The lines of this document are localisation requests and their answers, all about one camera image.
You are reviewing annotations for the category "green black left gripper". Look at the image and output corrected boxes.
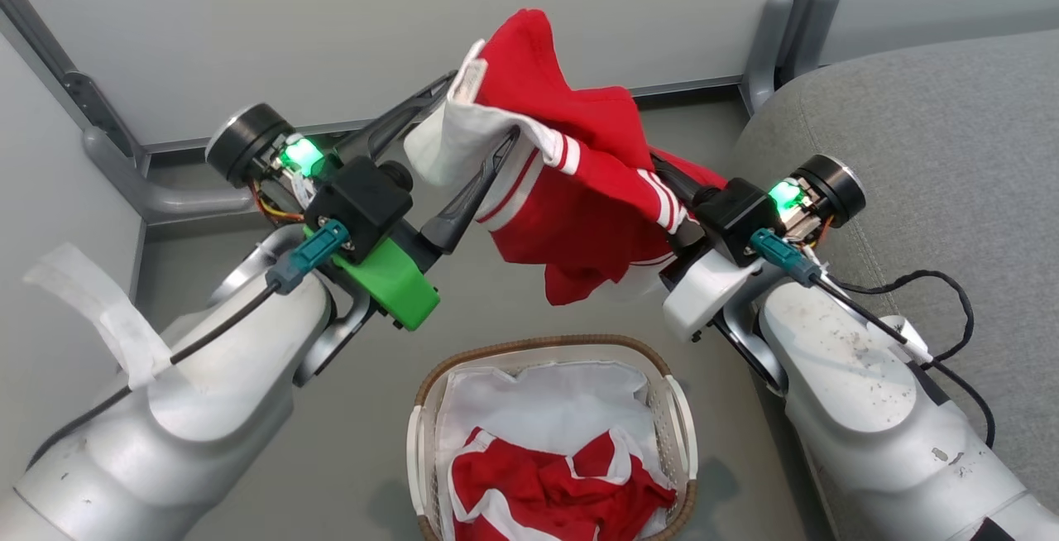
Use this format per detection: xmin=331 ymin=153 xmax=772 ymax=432
xmin=331 ymin=69 xmax=523 ymax=333

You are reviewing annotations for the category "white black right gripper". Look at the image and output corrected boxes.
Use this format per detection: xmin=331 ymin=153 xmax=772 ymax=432
xmin=649 ymin=151 xmax=766 ymax=345

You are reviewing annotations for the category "red white striped garment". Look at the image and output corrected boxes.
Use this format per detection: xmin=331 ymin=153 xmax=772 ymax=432
xmin=403 ymin=7 xmax=729 ymax=308

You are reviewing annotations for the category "white wicker laundry basket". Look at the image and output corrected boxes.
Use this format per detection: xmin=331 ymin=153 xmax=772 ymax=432
xmin=405 ymin=334 xmax=700 ymax=541

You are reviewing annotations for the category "white basket liner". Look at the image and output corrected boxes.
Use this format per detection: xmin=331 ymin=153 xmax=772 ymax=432
xmin=434 ymin=359 xmax=675 ymax=538

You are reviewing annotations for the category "grey fabric sofa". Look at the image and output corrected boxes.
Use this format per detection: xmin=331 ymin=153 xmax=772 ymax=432
xmin=728 ymin=28 xmax=1059 ymax=525

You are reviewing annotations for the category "red white crumpled garment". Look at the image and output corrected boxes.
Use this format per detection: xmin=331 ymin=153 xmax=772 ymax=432
xmin=447 ymin=427 xmax=678 ymax=541

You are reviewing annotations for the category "white tape strip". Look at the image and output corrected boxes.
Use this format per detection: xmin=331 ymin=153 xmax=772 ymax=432
xmin=23 ymin=243 xmax=175 ymax=393

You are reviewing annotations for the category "grey partition bottom rail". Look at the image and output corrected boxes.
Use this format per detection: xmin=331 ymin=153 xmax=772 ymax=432
xmin=128 ymin=218 xmax=150 ymax=302
xmin=145 ymin=76 xmax=745 ymax=155

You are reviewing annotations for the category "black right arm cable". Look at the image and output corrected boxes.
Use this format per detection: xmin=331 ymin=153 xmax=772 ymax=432
xmin=749 ymin=228 xmax=998 ymax=451

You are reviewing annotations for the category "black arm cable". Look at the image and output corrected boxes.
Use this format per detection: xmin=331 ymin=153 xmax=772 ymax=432
xmin=25 ymin=220 xmax=350 ymax=472
xmin=749 ymin=228 xmax=998 ymax=451

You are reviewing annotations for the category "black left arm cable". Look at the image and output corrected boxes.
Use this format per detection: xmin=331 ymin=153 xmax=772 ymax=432
xmin=25 ymin=220 xmax=350 ymax=472

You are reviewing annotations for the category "grey double post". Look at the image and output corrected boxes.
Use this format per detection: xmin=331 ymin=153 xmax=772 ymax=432
xmin=739 ymin=0 xmax=843 ymax=116

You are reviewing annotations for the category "grey corner post with foot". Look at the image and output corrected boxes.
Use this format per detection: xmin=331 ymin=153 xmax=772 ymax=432
xmin=0 ymin=0 xmax=257 ymax=225

